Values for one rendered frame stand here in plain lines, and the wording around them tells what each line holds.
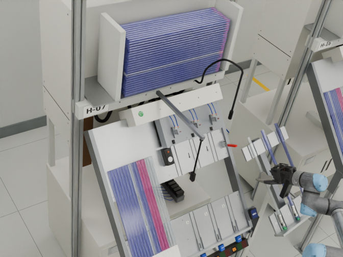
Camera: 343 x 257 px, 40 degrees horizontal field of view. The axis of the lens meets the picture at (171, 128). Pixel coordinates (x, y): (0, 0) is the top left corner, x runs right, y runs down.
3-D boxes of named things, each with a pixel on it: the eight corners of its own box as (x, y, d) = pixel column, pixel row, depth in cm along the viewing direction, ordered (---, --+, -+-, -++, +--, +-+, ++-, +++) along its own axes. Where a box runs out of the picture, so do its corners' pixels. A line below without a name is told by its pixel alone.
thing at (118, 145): (223, 156, 243) (229, 156, 239) (108, 202, 210) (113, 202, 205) (205, 94, 240) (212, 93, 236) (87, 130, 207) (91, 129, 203)
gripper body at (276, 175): (278, 162, 235) (298, 165, 226) (282, 178, 238) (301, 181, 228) (269, 168, 231) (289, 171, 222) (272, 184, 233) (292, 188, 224)
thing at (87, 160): (93, 164, 241) (95, 111, 219) (82, 168, 239) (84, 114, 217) (92, 163, 242) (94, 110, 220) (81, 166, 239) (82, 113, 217)
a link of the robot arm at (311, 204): (325, 219, 212) (330, 195, 213) (301, 214, 212) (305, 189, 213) (320, 217, 220) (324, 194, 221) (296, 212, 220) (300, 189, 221)
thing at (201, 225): (245, 225, 244) (248, 226, 241) (134, 281, 211) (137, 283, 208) (235, 190, 242) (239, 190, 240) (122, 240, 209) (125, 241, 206)
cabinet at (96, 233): (193, 262, 306) (211, 198, 267) (95, 313, 271) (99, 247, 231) (141, 194, 344) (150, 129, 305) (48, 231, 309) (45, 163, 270)
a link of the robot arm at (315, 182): (317, 192, 210) (320, 173, 211) (296, 188, 219) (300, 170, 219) (327, 194, 215) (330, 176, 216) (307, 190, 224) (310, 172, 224)
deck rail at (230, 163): (245, 225, 247) (252, 227, 242) (242, 227, 246) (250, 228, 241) (209, 93, 242) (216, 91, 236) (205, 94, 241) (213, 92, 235)
